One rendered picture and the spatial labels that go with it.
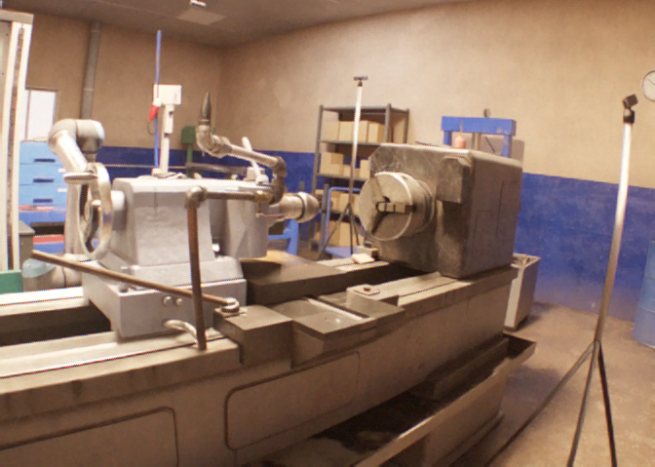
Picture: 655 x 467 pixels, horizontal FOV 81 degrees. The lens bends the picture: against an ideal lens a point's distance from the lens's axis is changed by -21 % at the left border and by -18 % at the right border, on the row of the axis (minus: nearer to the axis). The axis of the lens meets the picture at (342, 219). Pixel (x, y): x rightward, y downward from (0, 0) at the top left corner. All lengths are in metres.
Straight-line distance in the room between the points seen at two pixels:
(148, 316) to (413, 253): 1.19
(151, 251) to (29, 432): 0.47
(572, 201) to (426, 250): 3.31
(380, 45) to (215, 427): 5.89
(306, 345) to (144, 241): 0.43
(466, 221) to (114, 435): 1.38
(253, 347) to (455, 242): 1.01
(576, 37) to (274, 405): 4.77
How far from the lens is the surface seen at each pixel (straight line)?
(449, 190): 1.75
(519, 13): 5.61
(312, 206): 1.40
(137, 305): 1.02
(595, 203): 4.97
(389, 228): 1.71
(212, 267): 1.12
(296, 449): 1.43
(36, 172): 3.01
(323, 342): 1.02
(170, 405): 1.03
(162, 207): 1.08
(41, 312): 1.23
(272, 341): 1.06
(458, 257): 1.80
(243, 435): 1.18
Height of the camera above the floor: 1.23
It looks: 7 degrees down
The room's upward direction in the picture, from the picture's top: 5 degrees clockwise
